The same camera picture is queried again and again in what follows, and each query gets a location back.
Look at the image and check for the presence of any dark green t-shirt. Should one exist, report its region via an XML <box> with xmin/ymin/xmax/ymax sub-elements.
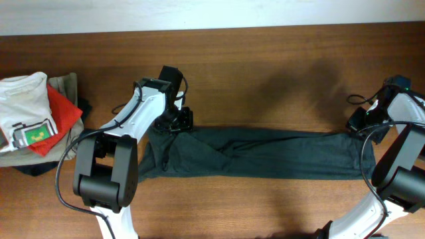
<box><xmin>138</xmin><ymin>127</ymin><xmax>376</xmax><ymax>182</ymax></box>

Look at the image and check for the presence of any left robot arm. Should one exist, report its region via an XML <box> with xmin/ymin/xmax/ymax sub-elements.
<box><xmin>73</xmin><ymin>66</ymin><xmax>193</xmax><ymax>238</ymax></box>

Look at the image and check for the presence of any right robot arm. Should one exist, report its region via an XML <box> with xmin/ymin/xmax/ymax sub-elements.
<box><xmin>313</xmin><ymin>75</ymin><xmax>424</xmax><ymax>239</ymax></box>

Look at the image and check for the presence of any black folded garment bottom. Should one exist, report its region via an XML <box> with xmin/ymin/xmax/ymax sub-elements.
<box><xmin>13</xmin><ymin>97</ymin><xmax>92</xmax><ymax>177</ymax></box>

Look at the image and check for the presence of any red folded t-shirt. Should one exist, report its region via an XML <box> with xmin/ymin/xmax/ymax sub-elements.
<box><xmin>28</xmin><ymin>84</ymin><xmax>82</xmax><ymax>157</ymax></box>

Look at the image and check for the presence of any white t-shirt with print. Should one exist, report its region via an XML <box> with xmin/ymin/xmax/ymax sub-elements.
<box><xmin>1</xmin><ymin>72</ymin><xmax>58</xmax><ymax>153</ymax></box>

